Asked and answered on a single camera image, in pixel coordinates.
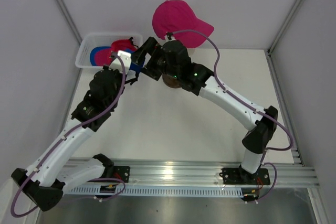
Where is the white slotted cable duct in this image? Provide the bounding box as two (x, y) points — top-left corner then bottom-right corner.
(68, 184), (243, 198)

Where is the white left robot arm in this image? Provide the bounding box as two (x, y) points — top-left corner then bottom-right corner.
(11, 67), (128, 218)

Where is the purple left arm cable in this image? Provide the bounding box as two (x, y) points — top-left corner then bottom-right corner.
(10, 56), (127, 218)

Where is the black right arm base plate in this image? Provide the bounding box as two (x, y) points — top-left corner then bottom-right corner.
(219, 167), (271, 185)

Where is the aluminium mounting rail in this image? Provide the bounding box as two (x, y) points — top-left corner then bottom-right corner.
(62, 157), (321, 190)

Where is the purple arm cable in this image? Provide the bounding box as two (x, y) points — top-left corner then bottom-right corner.
(10, 56), (127, 218)
(165, 29), (293, 190)

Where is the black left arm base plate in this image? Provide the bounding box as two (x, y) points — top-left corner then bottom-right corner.
(104, 166), (131, 183)

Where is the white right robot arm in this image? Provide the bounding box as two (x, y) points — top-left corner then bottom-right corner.
(131, 37), (278, 184)

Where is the brown round mannequin stand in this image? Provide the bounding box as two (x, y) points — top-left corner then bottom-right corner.
(162, 74), (181, 89)

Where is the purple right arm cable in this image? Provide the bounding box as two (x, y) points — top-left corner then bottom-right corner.
(165, 29), (293, 190)

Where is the blue cap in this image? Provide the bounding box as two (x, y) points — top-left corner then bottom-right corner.
(90, 46), (112, 66)
(125, 59), (146, 85)

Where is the pink cap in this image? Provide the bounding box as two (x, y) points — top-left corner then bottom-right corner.
(152, 0), (214, 48)
(109, 37), (138, 53)

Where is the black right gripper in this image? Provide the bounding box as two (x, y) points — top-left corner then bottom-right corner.
(131, 38), (180, 82)

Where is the white plastic mesh basket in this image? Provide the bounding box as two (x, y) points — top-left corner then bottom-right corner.
(75, 31), (143, 69)

